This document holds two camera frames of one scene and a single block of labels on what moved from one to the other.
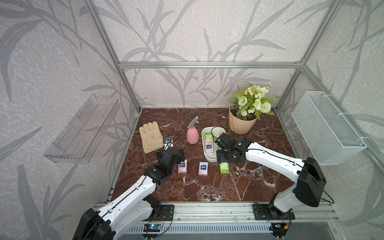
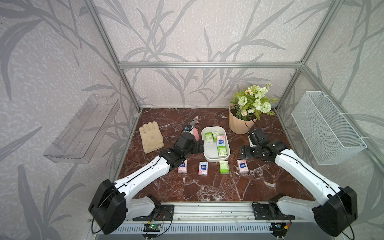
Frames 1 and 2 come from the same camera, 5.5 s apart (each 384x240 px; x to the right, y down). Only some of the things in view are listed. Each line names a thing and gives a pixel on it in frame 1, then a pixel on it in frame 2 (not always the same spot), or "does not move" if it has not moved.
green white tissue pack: x=208 y=137 does not move
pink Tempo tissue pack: x=203 y=168 does not move
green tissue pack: x=224 y=168 does not move
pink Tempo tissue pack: x=209 y=146 to x=242 y=166
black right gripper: x=219 y=157 to x=244 y=152
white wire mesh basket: x=331 y=141 does not move
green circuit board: x=152 y=227 does not move
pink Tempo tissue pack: x=182 y=167 does not move
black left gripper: x=178 y=159 to x=196 y=150
